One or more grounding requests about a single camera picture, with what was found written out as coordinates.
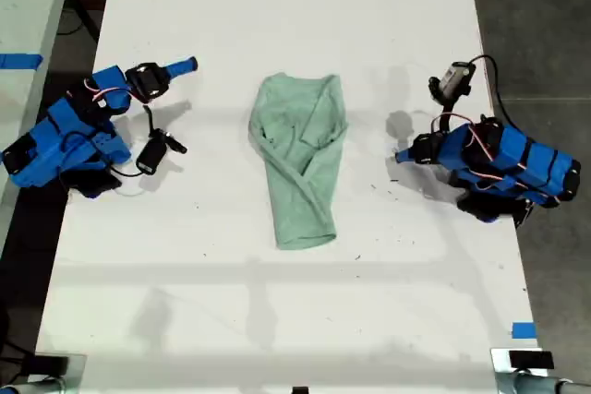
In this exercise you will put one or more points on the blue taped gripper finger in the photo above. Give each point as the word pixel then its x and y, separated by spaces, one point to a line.
pixel 182 66
pixel 406 155

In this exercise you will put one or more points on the pale green T-shirt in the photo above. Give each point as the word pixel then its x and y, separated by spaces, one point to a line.
pixel 300 168

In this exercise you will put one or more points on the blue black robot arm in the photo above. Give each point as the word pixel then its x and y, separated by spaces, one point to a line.
pixel 64 145
pixel 517 163

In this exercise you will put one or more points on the long blue tape strip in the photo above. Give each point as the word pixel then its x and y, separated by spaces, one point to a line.
pixel 18 61

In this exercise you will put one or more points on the white side table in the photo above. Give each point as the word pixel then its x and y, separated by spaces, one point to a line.
pixel 27 2

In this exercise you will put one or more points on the short blue tape strip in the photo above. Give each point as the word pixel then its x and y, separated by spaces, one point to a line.
pixel 523 330

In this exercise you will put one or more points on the black box with metal plate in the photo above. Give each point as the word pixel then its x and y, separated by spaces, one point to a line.
pixel 51 364
pixel 530 360

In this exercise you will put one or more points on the small black box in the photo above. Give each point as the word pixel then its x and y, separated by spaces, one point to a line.
pixel 300 390

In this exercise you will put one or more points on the grey metal pipe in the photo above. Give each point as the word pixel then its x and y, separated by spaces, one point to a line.
pixel 27 387
pixel 545 385

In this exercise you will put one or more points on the black curved camera stalk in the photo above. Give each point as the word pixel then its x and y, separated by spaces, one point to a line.
pixel 148 119

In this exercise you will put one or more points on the black straight camera stalk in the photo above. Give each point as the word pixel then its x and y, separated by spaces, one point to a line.
pixel 447 113

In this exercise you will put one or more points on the grey black camera box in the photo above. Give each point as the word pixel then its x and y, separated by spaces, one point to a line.
pixel 454 78

